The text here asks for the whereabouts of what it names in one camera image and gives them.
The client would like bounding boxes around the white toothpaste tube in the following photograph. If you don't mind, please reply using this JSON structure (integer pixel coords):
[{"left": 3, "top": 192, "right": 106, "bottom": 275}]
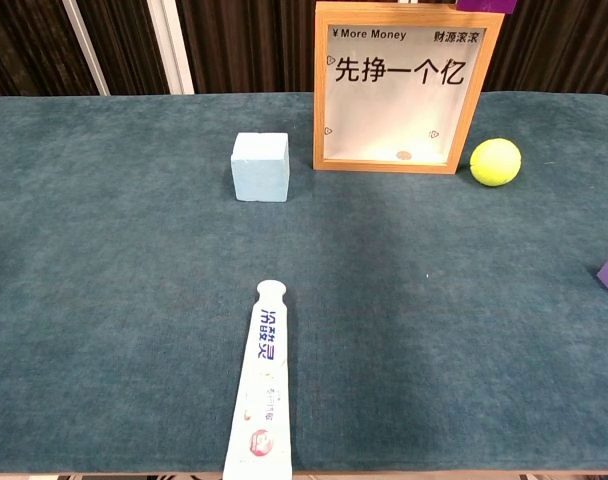
[{"left": 222, "top": 279, "right": 294, "bottom": 480}]

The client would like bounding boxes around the light blue foam cube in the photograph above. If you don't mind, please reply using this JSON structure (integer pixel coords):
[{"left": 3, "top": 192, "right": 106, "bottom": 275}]
[{"left": 230, "top": 132, "right": 291, "bottom": 203}]

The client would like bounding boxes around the yellow tennis ball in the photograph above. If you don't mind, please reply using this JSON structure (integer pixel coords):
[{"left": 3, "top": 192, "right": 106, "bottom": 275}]
[{"left": 469, "top": 138, "right": 523, "bottom": 188}]

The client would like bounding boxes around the wooden framed coin box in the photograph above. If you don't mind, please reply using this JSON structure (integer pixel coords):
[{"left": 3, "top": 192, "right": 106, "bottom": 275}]
[{"left": 312, "top": 1, "right": 506, "bottom": 176}]

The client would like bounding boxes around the wide white frame post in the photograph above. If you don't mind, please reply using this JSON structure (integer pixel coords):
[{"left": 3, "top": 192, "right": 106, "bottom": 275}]
[{"left": 146, "top": 0, "right": 196, "bottom": 95}]

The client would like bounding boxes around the purple block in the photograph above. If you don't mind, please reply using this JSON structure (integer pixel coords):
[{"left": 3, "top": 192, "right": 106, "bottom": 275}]
[{"left": 455, "top": 0, "right": 517, "bottom": 15}]

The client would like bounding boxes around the thin white frame post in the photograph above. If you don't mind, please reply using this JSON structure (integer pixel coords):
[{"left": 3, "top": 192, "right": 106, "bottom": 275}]
[{"left": 61, "top": 0, "right": 111, "bottom": 96}]

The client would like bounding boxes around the dark pleated curtain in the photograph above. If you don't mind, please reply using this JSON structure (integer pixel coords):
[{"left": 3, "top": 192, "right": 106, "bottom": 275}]
[{"left": 0, "top": 0, "right": 608, "bottom": 97}]

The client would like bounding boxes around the teal table cloth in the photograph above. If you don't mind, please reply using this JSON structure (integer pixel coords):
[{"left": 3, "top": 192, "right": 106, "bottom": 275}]
[{"left": 0, "top": 91, "right": 608, "bottom": 475}]

